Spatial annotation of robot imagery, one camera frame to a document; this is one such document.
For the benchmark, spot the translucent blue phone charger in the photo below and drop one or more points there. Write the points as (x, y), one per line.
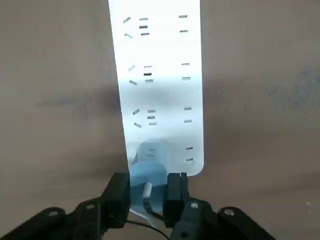
(148, 175)

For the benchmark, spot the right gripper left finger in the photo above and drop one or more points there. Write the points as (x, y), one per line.
(115, 197)

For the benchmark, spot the long white power strip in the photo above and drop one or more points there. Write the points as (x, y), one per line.
(162, 87)

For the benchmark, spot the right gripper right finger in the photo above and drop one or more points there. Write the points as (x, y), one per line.
(175, 190)

